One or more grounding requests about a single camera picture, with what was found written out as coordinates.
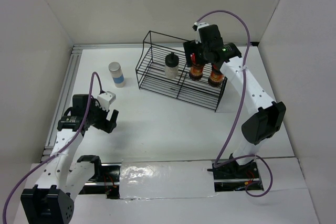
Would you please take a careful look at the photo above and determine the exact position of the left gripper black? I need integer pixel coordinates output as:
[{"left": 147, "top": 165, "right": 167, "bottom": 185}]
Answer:
[{"left": 86, "top": 98, "right": 118, "bottom": 133}]

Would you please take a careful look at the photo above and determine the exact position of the black lid white bottle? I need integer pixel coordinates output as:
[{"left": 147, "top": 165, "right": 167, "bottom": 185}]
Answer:
[{"left": 165, "top": 52, "right": 179, "bottom": 79}]

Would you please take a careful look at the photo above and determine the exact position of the red lid jar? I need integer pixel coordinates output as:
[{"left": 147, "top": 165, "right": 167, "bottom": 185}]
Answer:
[
  {"left": 208, "top": 65, "right": 226, "bottom": 88},
  {"left": 189, "top": 54, "right": 204, "bottom": 81}
]

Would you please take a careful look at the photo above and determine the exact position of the silver lid blue label bottle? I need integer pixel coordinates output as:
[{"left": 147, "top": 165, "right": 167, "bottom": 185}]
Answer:
[{"left": 108, "top": 62, "right": 125, "bottom": 88}]

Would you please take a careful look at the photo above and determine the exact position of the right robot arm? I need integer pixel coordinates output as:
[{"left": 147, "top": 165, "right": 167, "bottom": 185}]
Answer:
[{"left": 183, "top": 22, "right": 286, "bottom": 178}]

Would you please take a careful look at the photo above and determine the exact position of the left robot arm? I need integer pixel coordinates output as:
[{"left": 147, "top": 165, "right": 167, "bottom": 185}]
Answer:
[{"left": 20, "top": 91, "right": 119, "bottom": 223}]

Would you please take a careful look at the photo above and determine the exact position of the white glossy tape sheet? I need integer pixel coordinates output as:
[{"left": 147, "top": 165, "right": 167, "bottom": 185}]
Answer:
[{"left": 119, "top": 161, "right": 216, "bottom": 199}]

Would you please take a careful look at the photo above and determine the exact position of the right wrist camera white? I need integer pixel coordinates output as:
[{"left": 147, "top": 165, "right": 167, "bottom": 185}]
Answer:
[{"left": 192, "top": 22, "right": 209, "bottom": 44}]

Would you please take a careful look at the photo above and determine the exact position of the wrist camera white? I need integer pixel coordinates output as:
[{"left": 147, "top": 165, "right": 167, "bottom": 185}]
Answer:
[
  {"left": 97, "top": 91, "right": 116, "bottom": 111},
  {"left": 192, "top": 22, "right": 209, "bottom": 44}
]

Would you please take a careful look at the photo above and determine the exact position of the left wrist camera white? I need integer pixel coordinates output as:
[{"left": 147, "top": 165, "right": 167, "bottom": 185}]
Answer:
[{"left": 97, "top": 91, "right": 116, "bottom": 111}]

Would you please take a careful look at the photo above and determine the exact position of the black wire rack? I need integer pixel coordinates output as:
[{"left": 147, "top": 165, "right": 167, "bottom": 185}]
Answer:
[{"left": 135, "top": 30, "right": 227, "bottom": 112}]

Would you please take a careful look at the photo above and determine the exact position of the aluminium rail frame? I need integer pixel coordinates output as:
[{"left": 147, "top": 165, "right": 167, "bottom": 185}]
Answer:
[{"left": 39, "top": 42, "right": 259, "bottom": 163}]

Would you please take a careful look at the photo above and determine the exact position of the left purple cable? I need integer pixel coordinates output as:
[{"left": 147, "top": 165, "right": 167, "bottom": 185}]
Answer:
[{"left": 2, "top": 72, "right": 104, "bottom": 224}]

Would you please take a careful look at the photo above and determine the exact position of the purple cable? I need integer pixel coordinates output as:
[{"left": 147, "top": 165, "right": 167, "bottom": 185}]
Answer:
[
  {"left": 196, "top": 10, "right": 274, "bottom": 198},
  {"left": 2, "top": 72, "right": 104, "bottom": 224}
]

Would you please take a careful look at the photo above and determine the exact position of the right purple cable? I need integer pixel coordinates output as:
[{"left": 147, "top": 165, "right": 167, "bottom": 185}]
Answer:
[{"left": 196, "top": 10, "right": 274, "bottom": 198}]

